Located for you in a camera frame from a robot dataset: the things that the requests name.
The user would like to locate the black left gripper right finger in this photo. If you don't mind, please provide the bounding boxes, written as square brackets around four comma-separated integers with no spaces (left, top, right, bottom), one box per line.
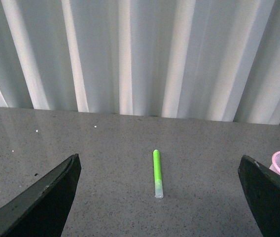
[238,155,280,237]

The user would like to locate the white pleated curtain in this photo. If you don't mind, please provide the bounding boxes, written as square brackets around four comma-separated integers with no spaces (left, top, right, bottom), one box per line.
[0,0,280,125]

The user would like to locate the green pen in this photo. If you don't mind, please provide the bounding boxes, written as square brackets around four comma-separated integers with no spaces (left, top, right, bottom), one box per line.
[153,150,164,198]

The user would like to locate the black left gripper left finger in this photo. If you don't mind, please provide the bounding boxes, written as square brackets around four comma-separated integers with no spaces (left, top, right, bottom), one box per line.
[0,154,81,237]

